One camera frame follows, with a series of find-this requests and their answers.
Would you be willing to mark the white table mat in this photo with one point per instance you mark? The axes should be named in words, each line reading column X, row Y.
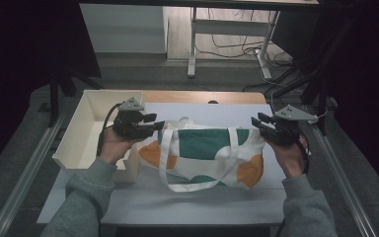
column 177, row 207

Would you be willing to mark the person's left hand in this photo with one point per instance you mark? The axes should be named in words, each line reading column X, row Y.
column 115, row 148

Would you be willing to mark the person's right hand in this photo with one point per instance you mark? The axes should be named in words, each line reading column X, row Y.
column 292, row 159

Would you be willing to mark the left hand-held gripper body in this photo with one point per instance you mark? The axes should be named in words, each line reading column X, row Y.
column 128, row 126

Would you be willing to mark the white tote bag coloured patches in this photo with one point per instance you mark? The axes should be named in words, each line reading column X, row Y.
column 204, row 141

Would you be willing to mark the aluminium rail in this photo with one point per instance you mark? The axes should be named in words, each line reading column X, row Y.
column 342, row 177
column 26, row 174

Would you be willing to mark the white desk frame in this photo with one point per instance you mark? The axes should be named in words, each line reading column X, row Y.
column 230, row 27

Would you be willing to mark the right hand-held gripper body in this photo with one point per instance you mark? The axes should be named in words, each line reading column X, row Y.
column 284, row 133

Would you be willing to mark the white cabinet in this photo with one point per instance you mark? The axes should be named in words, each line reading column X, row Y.
column 125, row 29

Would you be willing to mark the black metal stand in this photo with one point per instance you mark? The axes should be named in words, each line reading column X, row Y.
column 323, row 98
column 54, row 98

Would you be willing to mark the white plastic storage box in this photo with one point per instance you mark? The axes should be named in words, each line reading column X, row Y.
column 79, row 131

